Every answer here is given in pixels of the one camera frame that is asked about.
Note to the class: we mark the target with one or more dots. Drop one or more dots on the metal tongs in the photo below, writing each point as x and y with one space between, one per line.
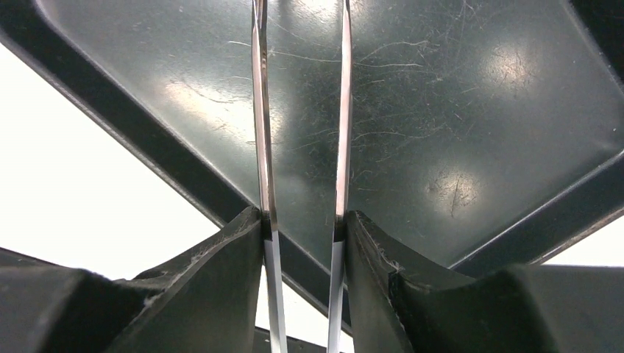
268 211

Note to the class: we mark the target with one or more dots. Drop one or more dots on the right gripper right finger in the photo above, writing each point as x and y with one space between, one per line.
400 301

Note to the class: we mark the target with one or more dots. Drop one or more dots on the black plastic tray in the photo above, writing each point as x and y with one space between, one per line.
485 134

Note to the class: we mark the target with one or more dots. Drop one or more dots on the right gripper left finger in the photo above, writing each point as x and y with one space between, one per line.
203 300

